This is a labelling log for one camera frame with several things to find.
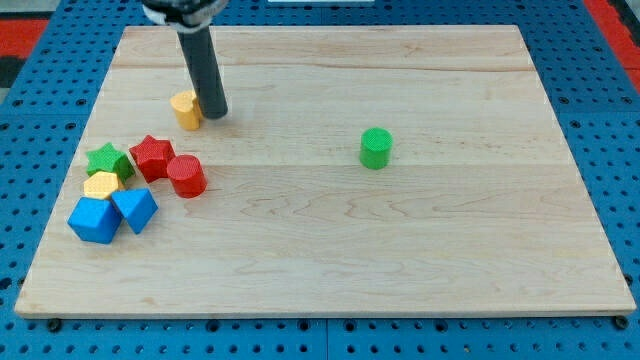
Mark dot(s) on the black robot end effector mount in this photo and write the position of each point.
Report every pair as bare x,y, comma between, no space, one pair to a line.
185,16

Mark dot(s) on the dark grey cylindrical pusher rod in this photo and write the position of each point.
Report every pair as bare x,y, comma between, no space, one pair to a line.
200,58

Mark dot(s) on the yellow heart block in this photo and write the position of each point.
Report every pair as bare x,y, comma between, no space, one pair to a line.
186,110

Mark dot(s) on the red star block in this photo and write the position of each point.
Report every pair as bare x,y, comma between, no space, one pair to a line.
152,156

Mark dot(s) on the red cylinder block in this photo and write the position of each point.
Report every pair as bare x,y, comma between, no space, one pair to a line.
187,176

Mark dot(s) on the green star block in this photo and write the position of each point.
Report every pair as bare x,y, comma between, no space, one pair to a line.
108,159

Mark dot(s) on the yellow hexagon block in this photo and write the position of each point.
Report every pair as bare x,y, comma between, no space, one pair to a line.
102,185

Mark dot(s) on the blue triangle block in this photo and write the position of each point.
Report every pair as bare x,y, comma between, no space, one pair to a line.
137,206

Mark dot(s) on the green cylinder block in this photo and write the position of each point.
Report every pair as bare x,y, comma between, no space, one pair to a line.
375,148

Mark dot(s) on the blue cube block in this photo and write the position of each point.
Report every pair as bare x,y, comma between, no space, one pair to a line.
94,220

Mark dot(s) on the black rubber foot left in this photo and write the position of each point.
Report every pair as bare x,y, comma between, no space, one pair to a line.
54,325

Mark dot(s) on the black rubber foot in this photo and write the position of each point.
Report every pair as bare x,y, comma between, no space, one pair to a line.
54,325
621,322

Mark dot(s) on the light wooden board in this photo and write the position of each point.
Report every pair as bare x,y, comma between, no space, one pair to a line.
481,211

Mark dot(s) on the black rubber foot right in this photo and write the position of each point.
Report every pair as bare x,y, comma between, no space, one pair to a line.
621,322

